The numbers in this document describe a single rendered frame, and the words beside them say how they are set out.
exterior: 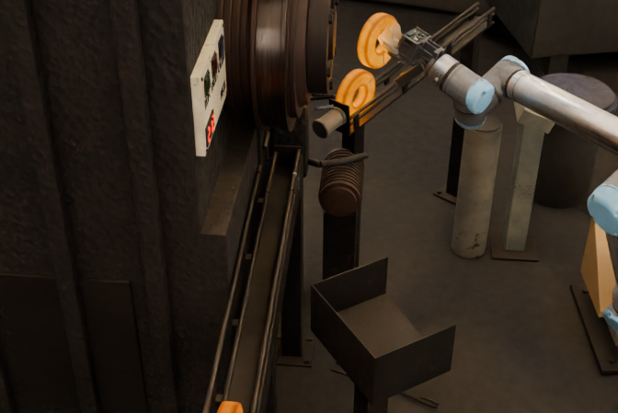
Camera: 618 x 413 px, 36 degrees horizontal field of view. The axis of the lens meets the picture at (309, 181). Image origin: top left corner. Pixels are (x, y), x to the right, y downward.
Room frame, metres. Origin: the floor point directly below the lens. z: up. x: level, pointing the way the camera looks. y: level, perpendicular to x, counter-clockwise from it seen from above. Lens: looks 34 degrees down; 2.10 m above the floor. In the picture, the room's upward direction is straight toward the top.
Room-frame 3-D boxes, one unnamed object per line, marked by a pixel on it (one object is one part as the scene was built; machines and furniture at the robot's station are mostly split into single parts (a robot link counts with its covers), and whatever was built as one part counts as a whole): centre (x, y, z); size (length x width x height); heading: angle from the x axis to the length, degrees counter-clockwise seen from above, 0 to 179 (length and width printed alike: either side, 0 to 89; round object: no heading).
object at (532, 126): (2.66, -0.73, 0.31); 0.24 x 0.16 x 0.62; 175
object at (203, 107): (1.73, 0.20, 1.15); 0.26 x 0.02 x 0.18; 175
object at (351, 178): (2.37, -0.10, 0.27); 0.22 x 0.13 x 0.53; 175
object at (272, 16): (2.05, 0.06, 1.11); 0.47 x 0.06 x 0.47; 175
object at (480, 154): (2.64, -0.57, 0.26); 0.12 x 0.12 x 0.52
